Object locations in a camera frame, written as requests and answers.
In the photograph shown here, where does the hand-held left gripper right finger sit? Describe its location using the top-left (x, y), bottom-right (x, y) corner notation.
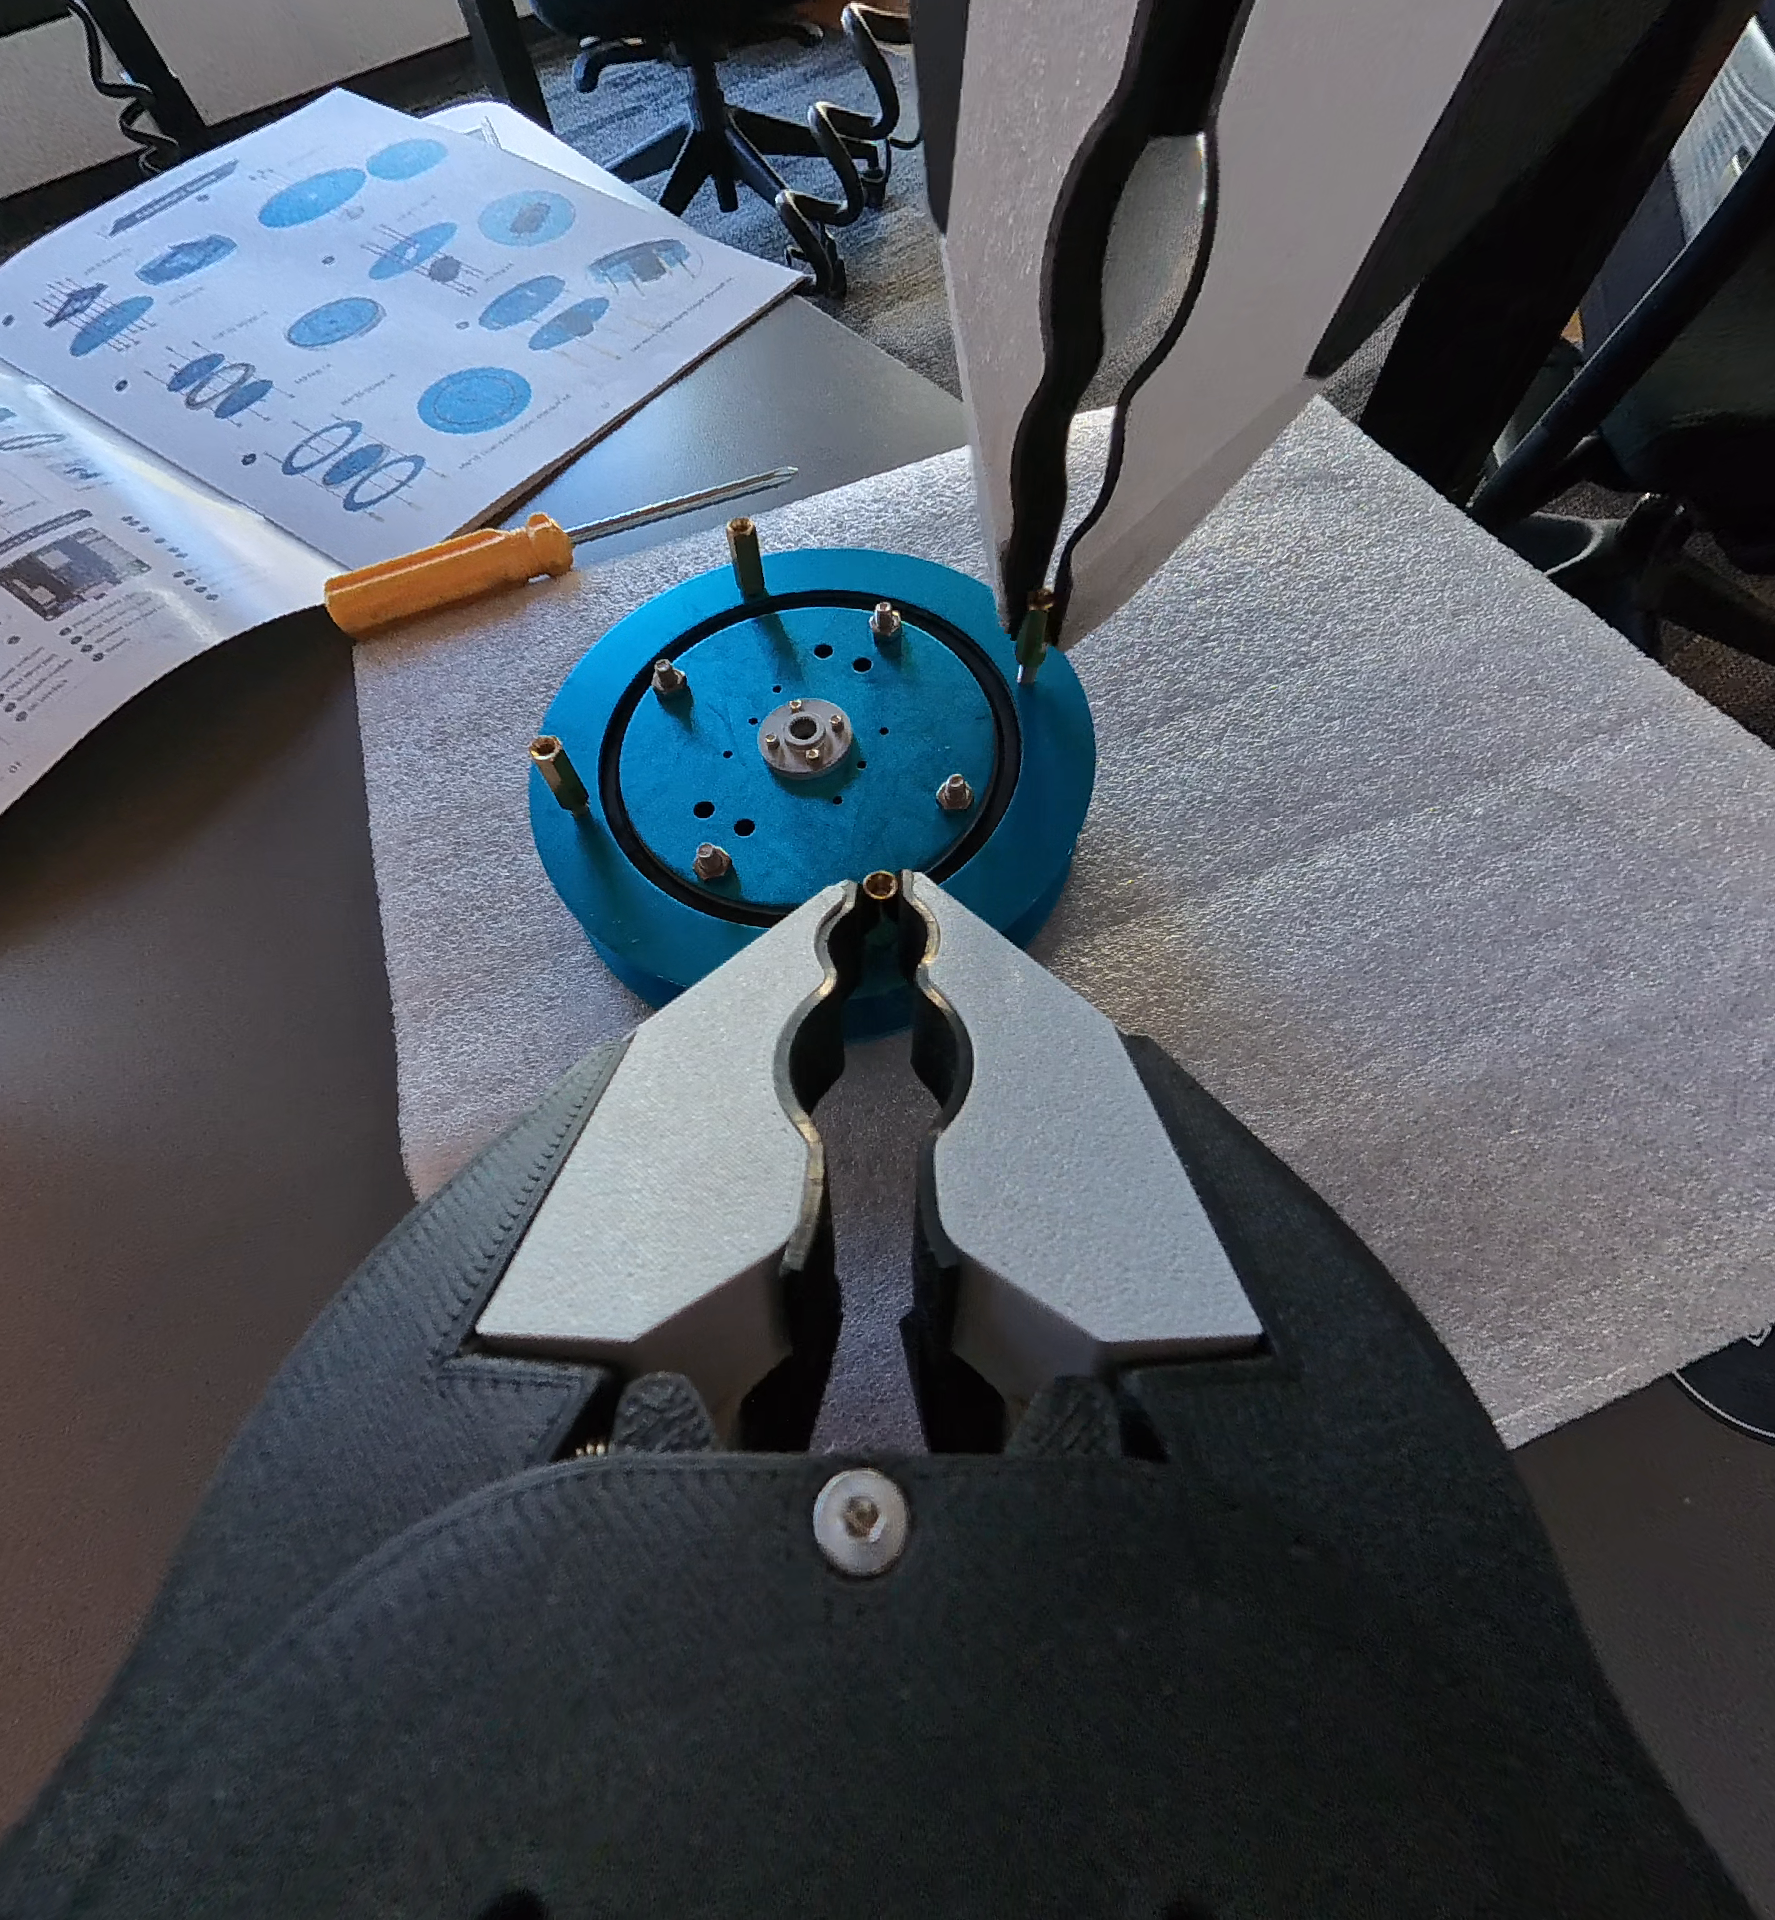
top-left (901, 869), bottom-right (1267, 1419)

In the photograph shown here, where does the blue round turntable base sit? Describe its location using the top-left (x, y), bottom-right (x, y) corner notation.
top-left (527, 547), bottom-right (1098, 1041)

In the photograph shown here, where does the yellow-handled screwdriver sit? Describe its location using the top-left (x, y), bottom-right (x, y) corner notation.
top-left (320, 467), bottom-right (802, 639)

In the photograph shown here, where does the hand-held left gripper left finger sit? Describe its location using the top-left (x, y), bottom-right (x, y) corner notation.
top-left (475, 879), bottom-right (862, 1413)

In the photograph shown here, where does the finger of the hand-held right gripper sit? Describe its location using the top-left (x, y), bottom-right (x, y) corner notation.
top-left (1051, 0), bottom-right (1507, 651)
top-left (944, 0), bottom-right (1132, 631)

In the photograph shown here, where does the dark desk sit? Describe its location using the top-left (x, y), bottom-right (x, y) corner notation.
top-left (0, 256), bottom-right (1775, 1920)

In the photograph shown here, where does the open instruction manual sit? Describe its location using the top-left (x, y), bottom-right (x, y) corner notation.
top-left (0, 87), bottom-right (811, 890)

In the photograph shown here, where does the white foam sheet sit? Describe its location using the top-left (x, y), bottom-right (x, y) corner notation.
top-left (352, 392), bottom-right (1775, 1449)

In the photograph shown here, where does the black desk leg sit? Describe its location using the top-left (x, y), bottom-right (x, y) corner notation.
top-left (69, 0), bottom-right (206, 142)
top-left (1363, 0), bottom-right (1762, 503)
top-left (457, 0), bottom-right (549, 128)

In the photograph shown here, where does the black round desk grommet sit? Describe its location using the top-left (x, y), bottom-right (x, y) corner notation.
top-left (1670, 1290), bottom-right (1775, 1449)

